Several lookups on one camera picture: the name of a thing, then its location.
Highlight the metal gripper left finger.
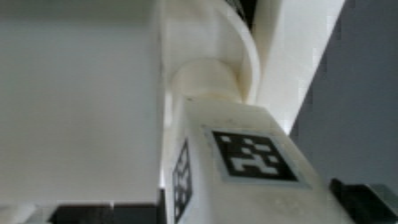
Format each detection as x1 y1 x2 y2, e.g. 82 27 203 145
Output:
50 194 168 224

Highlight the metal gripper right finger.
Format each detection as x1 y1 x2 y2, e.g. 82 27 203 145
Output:
329 179 398 224

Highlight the white round stool seat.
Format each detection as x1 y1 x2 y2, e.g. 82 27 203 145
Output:
161 0 260 103

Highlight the white stool leg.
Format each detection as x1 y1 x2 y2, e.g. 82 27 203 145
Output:
0 21 162 204
164 59 354 224

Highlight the white right rail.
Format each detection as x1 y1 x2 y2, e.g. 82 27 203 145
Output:
253 0 347 133

